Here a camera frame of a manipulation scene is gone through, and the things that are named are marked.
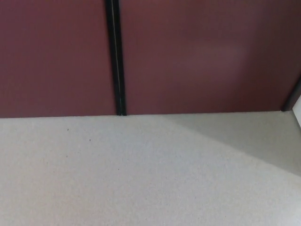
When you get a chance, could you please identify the black door edge strip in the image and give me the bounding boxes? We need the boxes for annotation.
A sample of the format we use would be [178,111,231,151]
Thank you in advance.
[105,0,122,116]
[112,0,127,116]

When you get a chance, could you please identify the maroon door leaf with handle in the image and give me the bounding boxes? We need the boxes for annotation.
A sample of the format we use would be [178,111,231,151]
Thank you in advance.
[119,0,301,116]

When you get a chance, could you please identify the maroon door leaf without handle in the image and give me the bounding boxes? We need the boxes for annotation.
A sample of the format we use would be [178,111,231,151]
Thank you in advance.
[0,0,118,119]

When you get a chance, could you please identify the black door frame strip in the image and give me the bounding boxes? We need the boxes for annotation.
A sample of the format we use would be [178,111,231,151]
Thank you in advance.
[281,77,301,112]

